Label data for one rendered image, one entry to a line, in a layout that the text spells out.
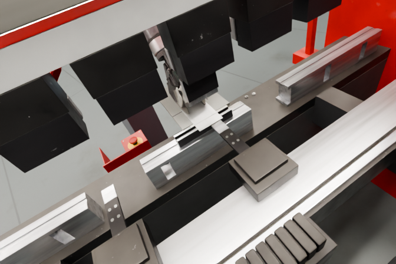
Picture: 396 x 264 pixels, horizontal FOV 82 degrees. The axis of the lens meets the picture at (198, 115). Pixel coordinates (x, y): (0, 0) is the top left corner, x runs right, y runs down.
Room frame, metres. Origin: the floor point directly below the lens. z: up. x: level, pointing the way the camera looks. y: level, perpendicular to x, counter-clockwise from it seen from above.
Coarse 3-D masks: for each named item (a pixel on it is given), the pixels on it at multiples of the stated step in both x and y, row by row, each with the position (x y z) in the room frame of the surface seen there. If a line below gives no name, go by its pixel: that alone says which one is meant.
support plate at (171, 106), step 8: (168, 96) 0.72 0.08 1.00; (184, 96) 0.69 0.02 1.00; (216, 96) 0.63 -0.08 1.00; (168, 104) 0.67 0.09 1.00; (176, 104) 0.65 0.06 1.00; (216, 104) 0.58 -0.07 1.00; (224, 104) 0.57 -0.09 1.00; (168, 112) 0.63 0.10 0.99; (176, 112) 0.61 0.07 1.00; (176, 120) 0.57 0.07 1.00; (184, 120) 0.56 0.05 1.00; (184, 128) 0.52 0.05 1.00
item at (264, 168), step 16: (224, 128) 0.46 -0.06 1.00; (240, 144) 0.39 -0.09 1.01; (256, 144) 0.35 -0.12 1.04; (272, 144) 0.34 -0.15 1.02; (240, 160) 0.32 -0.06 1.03; (256, 160) 0.31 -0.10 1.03; (272, 160) 0.29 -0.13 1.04; (288, 160) 0.29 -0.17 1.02; (240, 176) 0.29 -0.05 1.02; (256, 176) 0.27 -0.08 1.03; (272, 176) 0.26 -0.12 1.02; (288, 176) 0.26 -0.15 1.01; (256, 192) 0.24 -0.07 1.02
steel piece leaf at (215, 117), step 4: (212, 116) 0.53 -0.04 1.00; (216, 116) 0.53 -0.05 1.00; (220, 116) 0.52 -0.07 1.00; (204, 120) 0.53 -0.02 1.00; (208, 120) 0.52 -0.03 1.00; (212, 120) 0.52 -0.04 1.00; (216, 120) 0.51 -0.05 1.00; (196, 124) 0.52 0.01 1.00; (200, 124) 0.51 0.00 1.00; (204, 124) 0.51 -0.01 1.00; (208, 124) 0.50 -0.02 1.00; (200, 128) 0.50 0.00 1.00; (204, 128) 0.49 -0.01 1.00
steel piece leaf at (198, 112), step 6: (186, 102) 0.62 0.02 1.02; (192, 108) 0.60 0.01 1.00; (198, 108) 0.59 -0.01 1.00; (204, 108) 0.58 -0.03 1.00; (210, 108) 0.57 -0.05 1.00; (186, 114) 0.58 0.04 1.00; (192, 114) 0.57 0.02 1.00; (198, 114) 0.56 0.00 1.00; (204, 114) 0.55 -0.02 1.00; (210, 114) 0.54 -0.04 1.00; (192, 120) 0.54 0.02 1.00; (198, 120) 0.54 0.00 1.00
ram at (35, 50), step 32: (96, 0) 0.44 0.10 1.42; (128, 0) 0.46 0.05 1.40; (160, 0) 0.48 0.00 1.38; (192, 0) 0.50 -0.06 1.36; (32, 32) 0.41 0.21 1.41; (64, 32) 0.42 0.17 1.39; (96, 32) 0.44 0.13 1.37; (128, 32) 0.45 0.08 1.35; (0, 64) 0.39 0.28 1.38; (32, 64) 0.40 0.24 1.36; (64, 64) 0.41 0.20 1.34
